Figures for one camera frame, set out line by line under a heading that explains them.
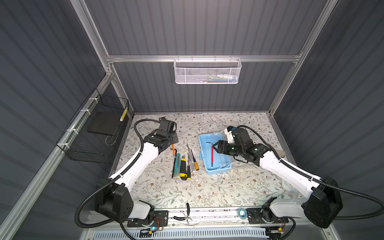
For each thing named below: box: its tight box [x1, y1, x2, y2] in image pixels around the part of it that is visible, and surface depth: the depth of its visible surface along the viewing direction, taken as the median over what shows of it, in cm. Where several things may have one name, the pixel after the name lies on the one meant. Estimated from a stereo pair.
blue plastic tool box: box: [198, 132, 233, 175], surface depth 94 cm
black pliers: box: [173, 202, 193, 225], surface depth 76 cm
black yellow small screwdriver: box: [187, 153, 192, 180], surface depth 90 cm
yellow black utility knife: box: [180, 155, 188, 181], surface depth 91 cm
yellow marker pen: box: [119, 107, 128, 122], surface depth 83 cm
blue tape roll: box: [236, 207, 248, 220], surface depth 77 cm
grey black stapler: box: [275, 149, 286, 158], surface depth 100 cm
